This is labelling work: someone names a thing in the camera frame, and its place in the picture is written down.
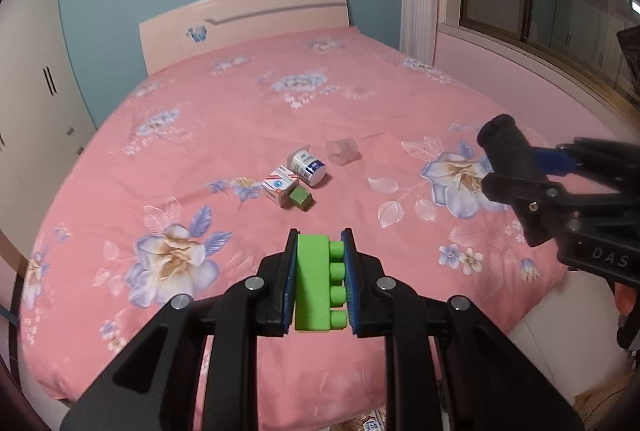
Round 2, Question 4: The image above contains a green toy brick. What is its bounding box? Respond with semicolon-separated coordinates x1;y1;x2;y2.
294;234;348;333

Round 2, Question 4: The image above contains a white red medicine box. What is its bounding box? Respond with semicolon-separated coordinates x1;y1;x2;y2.
262;165;298;207

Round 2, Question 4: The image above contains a person's right hand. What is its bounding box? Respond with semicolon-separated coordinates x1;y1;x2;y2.
614;283;639;316

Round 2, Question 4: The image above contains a dark green small block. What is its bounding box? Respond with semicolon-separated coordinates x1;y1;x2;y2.
288;185;314;211

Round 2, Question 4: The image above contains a clear plastic cup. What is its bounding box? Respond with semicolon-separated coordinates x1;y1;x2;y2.
326;138;360;166

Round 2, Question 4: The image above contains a pink floral bed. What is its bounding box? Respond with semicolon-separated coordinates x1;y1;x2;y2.
21;28;565;401

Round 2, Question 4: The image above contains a pink wooden headboard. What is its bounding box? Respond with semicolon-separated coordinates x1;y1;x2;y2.
139;0;349;76

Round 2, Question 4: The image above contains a cream wardrobe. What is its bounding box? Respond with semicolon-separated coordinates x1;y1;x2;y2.
1;0;96;258

